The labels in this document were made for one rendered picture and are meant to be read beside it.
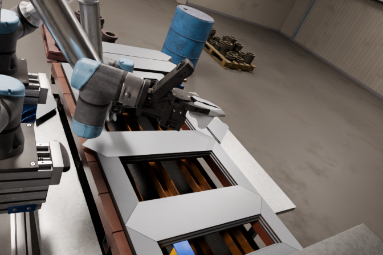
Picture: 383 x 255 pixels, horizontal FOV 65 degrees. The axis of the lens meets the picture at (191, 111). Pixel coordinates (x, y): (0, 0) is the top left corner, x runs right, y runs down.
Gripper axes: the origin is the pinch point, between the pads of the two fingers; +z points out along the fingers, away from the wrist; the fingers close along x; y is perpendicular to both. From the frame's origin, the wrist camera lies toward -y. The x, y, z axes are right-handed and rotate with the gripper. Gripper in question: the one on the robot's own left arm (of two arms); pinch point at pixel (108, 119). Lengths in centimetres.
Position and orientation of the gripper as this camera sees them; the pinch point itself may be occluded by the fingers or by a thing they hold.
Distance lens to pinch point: 163.6
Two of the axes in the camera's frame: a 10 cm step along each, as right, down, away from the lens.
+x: 8.0, 0.2, 6.0
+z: -3.7, 8.1, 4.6
